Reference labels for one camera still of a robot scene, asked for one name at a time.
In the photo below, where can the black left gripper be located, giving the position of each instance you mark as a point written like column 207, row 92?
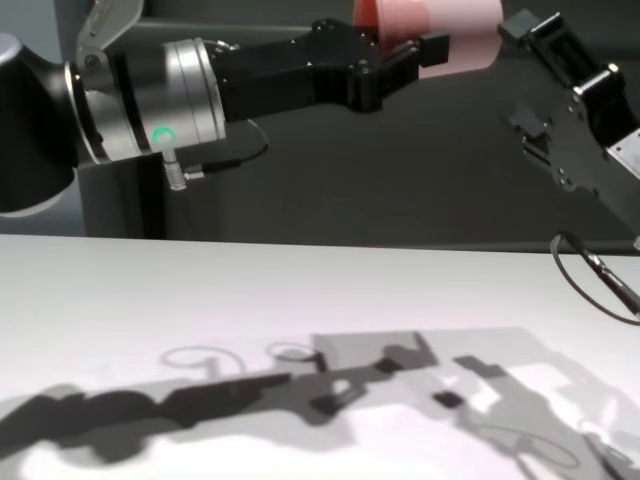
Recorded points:
column 300, row 75

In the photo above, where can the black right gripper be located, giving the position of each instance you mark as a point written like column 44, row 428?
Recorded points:
column 580, row 145

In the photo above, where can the pink plastic cup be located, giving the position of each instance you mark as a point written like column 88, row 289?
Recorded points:
column 465, row 35

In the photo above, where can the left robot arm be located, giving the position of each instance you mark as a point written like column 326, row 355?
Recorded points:
column 30, row 125

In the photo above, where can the dark grey partition panel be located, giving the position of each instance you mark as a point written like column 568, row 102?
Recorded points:
column 375, row 175

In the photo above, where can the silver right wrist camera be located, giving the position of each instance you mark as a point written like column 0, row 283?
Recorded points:
column 627, row 155

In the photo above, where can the thick grey horizontal frame bar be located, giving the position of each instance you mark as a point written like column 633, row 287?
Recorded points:
column 225, row 27

